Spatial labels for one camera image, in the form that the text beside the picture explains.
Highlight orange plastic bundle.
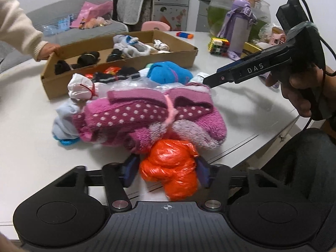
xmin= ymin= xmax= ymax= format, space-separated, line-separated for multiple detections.
xmin=139 ymin=139 xmax=198 ymax=201

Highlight pink polka dot socks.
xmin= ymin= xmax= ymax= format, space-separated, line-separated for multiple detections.
xmin=72 ymin=83 xmax=227 ymax=153

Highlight blue knitted sock bundle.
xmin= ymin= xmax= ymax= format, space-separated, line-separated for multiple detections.
xmin=147 ymin=62 xmax=194 ymax=85

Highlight white sock red tie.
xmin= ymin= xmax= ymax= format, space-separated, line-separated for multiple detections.
xmin=67 ymin=73 xmax=98 ymax=100

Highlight black striped sock bundle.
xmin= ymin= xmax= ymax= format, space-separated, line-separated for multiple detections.
xmin=92 ymin=67 xmax=140 ymax=84

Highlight operator right hand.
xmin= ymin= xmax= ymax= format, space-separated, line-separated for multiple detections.
xmin=281 ymin=66 xmax=335 ymax=118

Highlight gold packaging box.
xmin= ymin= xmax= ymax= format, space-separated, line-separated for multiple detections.
xmin=240 ymin=42 xmax=262 ymax=58

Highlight purple water bottle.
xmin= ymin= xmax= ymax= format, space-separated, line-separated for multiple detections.
xmin=217 ymin=0 xmax=257 ymax=61

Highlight colourful block cube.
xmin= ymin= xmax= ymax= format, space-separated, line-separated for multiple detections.
xmin=208 ymin=37 xmax=230 ymax=56

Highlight light blue sock bundle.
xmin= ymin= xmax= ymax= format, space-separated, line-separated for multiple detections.
xmin=52 ymin=98 xmax=87 ymax=146

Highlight glass fish bowl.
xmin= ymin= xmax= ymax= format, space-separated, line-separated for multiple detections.
xmin=207 ymin=0 xmax=271 ymax=42

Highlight small blue orange block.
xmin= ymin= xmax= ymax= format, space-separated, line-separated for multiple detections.
xmin=176 ymin=31 xmax=194 ymax=39

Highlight pink plastic chair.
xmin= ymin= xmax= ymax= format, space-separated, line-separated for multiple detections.
xmin=141 ymin=21 xmax=171 ymax=31

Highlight brown cardboard box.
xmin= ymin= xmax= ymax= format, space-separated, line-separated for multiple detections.
xmin=40 ymin=29 xmax=199 ymax=101

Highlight grey white sock bundle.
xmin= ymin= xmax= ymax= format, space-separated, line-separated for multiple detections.
xmin=113 ymin=35 xmax=170 ymax=58

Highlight grey sofa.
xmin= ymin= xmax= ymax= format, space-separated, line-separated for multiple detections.
xmin=0 ymin=0 xmax=156 ymax=73

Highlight pink plastic bag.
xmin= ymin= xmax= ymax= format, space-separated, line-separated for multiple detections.
xmin=70 ymin=1 xmax=113 ymax=29

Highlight child in cream sweater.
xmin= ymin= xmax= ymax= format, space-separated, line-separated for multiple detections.
xmin=1 ymin=0 xmax=60 ymax=62

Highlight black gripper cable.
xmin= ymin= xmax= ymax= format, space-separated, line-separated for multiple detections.
xmin=294 ymin=0 xmax=336 ymax=132

